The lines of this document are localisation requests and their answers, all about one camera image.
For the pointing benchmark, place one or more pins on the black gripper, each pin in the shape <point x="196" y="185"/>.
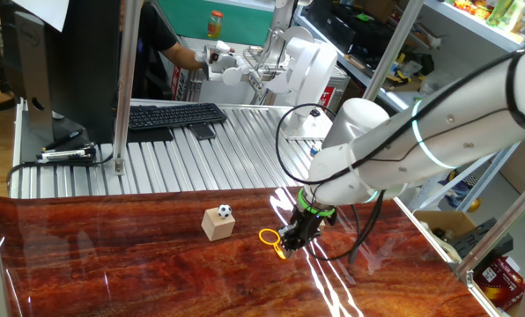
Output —
<point x="308" y="224"/>

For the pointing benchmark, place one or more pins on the white haptic control device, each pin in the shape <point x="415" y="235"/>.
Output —
<point x="308" y="70"/>

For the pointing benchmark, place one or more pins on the person bare forearm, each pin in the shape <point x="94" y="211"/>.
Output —
<point x="181" y="55"/>

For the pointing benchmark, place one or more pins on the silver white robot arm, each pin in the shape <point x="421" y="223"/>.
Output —
<point x="443" y="132"/>

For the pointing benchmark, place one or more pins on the small soccer ball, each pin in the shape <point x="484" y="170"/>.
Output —
<point x="224" y="211"/>

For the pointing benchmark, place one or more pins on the gold ball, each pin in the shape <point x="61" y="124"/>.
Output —
<point x="474" y="205"/>

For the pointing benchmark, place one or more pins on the person hand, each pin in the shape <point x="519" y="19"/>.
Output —
<point x="207" y="59"/>

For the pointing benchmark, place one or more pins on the large wooden block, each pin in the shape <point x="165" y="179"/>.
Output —
<point x="216" y="229"/>

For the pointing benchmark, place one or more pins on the glossy wood-grain mat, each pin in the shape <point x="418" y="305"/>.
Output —
<point x="157" y="273"/>

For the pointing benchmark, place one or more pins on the black smartphone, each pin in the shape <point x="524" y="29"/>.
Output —
<point x="202" y="131"/>

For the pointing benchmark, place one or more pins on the brown cardboard box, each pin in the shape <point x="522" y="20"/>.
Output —
<point x="447" y="222"/>

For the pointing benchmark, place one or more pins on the blue cloth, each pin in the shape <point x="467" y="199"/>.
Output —
<point x="454" y="193"/>

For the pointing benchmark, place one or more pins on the black keyboard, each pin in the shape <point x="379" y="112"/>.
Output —
<point x="174" y="115"/>

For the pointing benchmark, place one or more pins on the black desk pad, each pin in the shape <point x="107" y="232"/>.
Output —
<point x="150" y="135"/>

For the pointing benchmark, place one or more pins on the black plastic part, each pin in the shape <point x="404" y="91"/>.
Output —
<point x="482" y="240"/>

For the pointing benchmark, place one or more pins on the red printed box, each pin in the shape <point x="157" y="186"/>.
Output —
<point x="505" y="282"/>

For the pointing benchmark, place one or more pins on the black storage crate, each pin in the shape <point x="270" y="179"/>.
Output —
<point x="346" y="26"/>

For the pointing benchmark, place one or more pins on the green partition board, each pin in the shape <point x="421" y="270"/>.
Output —
<point x="245" y="24"/>

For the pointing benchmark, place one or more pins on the orange juice bottle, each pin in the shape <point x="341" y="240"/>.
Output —
<point x="215" y="26"/>

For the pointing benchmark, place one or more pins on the person black shirt torso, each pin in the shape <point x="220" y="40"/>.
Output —
<point x="157" y="39"/>

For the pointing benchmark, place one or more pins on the white black marker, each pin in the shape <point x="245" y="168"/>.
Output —
<point x="64" y="155"/>

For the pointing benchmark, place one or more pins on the black pen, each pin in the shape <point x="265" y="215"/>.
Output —
<point x="64" y="140"/>

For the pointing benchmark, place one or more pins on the black computer monitor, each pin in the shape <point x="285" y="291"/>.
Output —
<point x="86" y="66"/>

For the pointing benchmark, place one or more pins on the white metal shelf rack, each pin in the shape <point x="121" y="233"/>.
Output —
<point x="469" y="24"/>

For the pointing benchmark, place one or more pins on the silver monitor stand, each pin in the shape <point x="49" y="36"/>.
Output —
<point x="35" y="79"/>

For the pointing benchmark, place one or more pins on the white paper sheet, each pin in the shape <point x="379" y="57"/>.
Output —
<point x="46" y="11"/>

